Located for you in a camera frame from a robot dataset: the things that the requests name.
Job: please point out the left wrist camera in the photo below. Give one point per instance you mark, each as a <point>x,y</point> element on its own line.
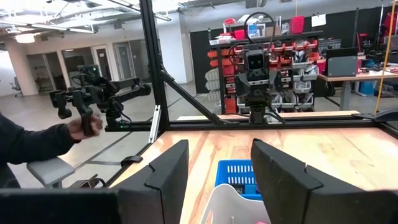
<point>256,60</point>

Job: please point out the white wall sheet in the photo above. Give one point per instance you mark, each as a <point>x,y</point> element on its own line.
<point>318,20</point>

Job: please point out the black digital display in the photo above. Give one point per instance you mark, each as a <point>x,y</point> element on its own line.
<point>238,189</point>

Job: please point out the silver aluminium bracket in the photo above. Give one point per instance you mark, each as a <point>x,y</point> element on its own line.
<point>154,124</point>

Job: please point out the grey padded seat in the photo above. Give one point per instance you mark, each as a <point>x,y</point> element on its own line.
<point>49,171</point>

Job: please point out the black aluminium table frame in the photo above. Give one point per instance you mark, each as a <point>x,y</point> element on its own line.
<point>152,62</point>

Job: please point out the person's hand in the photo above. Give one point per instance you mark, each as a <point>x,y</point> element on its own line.
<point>74,129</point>

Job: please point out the person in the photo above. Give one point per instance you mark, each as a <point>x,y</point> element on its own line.
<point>31,143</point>

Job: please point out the light wooden desk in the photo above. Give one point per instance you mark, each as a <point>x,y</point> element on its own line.
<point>367,75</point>

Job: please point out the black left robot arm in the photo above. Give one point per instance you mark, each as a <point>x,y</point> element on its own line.
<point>258,115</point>

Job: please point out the blue bucket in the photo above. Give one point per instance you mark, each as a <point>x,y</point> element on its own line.
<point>367,88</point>

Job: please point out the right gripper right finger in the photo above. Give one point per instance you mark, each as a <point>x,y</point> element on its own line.
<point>286,193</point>

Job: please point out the dark grey monitor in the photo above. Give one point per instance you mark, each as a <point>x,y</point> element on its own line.
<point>342,66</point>

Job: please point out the blue slotted plastic basket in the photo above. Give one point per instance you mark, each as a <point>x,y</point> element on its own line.
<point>222,183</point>

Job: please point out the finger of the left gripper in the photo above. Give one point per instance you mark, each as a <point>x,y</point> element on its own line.
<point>248,99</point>
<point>266,99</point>

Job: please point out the black rack with red bins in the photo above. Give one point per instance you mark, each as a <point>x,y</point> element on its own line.
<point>228,105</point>

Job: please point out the black table clamp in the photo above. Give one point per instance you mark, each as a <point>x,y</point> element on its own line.
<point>132,160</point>

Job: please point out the white plastic bin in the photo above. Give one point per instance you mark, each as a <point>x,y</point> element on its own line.
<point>224,205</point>

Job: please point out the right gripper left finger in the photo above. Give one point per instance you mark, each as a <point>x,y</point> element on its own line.
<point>164,193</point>

